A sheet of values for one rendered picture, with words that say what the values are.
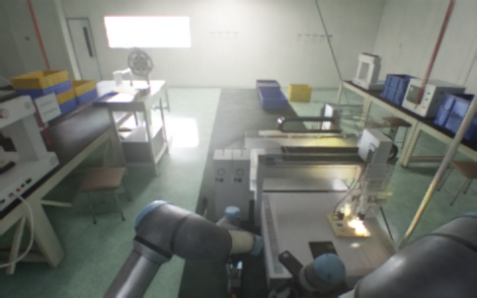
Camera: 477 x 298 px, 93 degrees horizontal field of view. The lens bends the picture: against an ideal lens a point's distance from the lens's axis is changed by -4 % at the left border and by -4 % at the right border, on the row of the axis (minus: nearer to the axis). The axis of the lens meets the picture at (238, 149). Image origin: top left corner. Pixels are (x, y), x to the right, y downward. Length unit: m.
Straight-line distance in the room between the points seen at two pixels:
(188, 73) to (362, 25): 5.75
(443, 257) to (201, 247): 0.47
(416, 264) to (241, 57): 7.96
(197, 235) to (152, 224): 0.13
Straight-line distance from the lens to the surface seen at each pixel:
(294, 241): 1.42
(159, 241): 0.67
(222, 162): 1.35
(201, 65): 8.26
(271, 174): 1.35
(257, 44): 8.16
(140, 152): 3.46
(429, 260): 0.37
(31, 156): 2.58
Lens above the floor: 1.89
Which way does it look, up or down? 28 degrees down
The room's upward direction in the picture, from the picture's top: 1 degrees clockwise
